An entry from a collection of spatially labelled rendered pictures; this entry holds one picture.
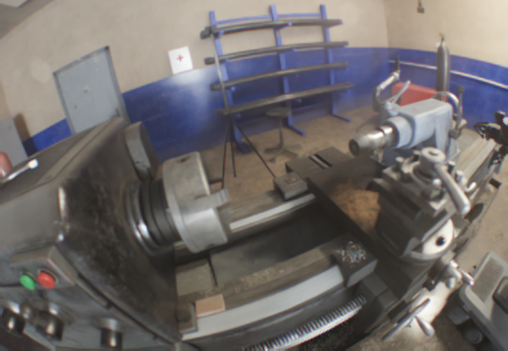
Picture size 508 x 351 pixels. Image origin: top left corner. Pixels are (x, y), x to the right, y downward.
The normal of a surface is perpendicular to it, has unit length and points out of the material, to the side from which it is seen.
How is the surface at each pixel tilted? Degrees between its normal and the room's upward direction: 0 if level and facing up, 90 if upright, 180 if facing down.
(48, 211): 45
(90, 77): 90
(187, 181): 33
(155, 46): 90
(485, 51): 90
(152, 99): 90
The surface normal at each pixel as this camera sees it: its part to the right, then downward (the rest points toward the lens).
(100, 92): 0.31, 0.40
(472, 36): -0.93, 0.29
